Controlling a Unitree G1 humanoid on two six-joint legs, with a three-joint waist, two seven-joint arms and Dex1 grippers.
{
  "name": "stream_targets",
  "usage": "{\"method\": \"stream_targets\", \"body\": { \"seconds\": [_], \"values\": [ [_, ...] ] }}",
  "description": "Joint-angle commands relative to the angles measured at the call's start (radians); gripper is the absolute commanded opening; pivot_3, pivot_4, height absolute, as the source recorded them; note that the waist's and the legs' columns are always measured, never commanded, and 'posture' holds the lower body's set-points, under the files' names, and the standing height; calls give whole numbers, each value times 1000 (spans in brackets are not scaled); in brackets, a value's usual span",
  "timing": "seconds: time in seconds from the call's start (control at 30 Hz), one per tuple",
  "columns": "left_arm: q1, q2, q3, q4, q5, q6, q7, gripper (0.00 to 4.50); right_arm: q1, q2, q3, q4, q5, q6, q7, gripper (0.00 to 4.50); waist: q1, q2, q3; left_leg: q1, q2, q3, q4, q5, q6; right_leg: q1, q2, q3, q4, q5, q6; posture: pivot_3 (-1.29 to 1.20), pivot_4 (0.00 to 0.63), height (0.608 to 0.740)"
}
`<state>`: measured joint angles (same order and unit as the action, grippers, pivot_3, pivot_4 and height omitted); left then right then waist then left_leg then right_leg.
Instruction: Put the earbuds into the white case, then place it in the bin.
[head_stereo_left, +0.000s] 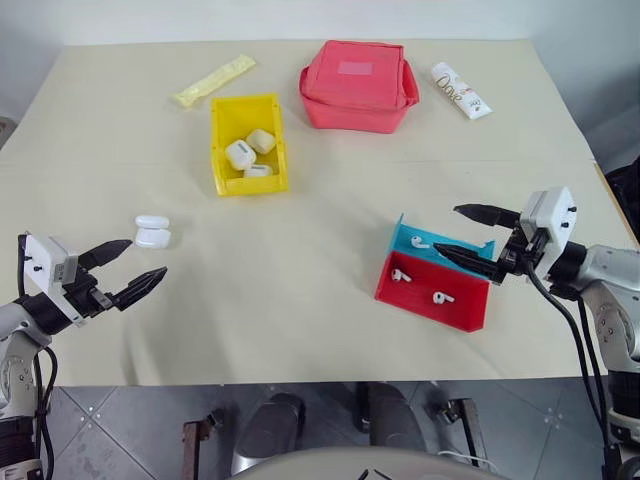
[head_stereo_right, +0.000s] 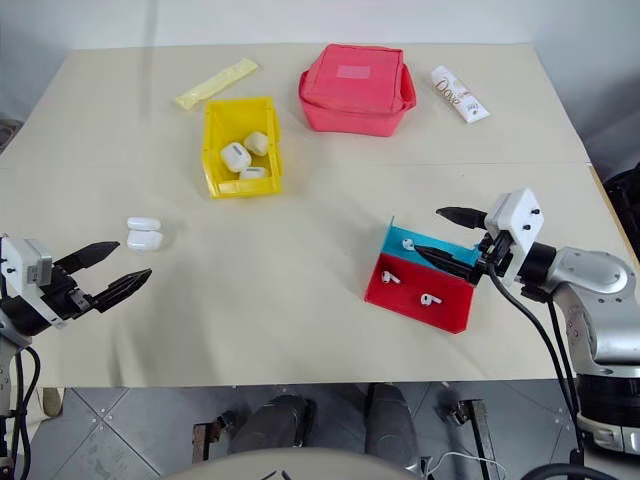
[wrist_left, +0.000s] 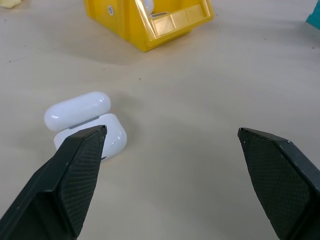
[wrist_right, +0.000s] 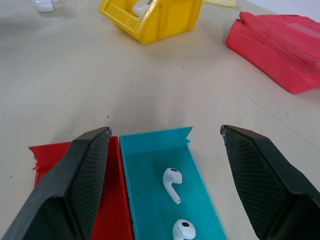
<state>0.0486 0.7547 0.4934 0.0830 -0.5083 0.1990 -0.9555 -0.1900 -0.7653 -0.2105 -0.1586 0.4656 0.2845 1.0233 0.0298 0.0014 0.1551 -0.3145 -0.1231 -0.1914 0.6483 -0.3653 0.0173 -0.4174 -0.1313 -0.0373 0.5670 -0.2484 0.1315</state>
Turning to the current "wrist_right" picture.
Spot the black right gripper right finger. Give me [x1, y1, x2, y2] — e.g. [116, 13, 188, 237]
[220, 124, 320, 240]

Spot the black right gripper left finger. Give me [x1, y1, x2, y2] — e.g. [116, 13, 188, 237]
[0, 126, 112, 240]

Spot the yellow plastic bin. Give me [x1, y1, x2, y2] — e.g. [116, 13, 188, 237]
[98, 0, 203, 46]

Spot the red plastic tray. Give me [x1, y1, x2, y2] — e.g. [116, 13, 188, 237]
[28, 136, 135, 240]

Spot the white earbud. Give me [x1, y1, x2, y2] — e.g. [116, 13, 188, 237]
[172, 219, 197, 240]
[162, 167, 184, 205]

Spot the teal plastic tray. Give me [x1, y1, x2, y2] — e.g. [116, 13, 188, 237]
[119, 126, 228, 240]

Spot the red fabric pouch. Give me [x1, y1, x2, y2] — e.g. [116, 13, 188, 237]
[225, 10, 320, 95]

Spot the yellow paper sheet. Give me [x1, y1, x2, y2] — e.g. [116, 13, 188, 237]
[202, 0, 237, 8]

